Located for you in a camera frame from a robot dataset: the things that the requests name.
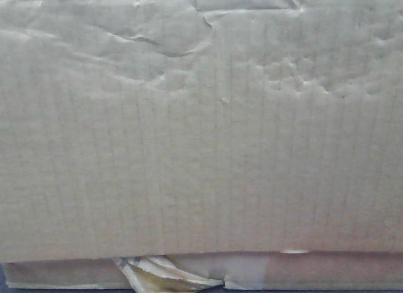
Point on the large brown cardboard box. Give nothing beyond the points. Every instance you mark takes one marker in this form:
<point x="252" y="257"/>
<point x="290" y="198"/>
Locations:
<point x="258" y="142"/>

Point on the torn yellowish tape strip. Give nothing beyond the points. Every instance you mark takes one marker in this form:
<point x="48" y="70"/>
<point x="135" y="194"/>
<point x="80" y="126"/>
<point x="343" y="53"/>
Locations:
<point x="159" y="274"/>

